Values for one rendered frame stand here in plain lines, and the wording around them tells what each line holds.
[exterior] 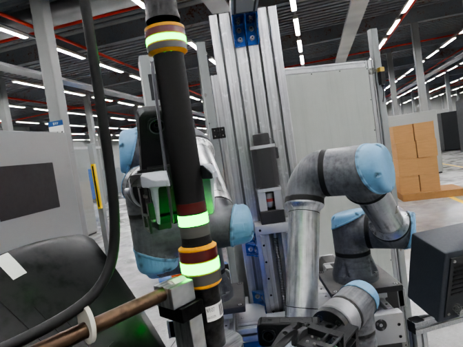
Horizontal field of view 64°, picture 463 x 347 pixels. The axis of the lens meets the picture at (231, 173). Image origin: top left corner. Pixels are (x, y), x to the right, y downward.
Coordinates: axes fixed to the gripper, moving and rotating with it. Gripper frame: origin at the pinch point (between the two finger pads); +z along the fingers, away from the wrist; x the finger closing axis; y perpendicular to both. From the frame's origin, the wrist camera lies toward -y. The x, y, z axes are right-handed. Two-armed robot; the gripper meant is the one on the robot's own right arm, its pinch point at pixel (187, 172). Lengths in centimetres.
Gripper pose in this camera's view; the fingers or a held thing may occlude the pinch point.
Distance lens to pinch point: 39.7
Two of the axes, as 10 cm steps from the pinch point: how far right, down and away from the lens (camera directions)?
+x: -9.1, 1.5, -3.8
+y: 1.5, 9.9, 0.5
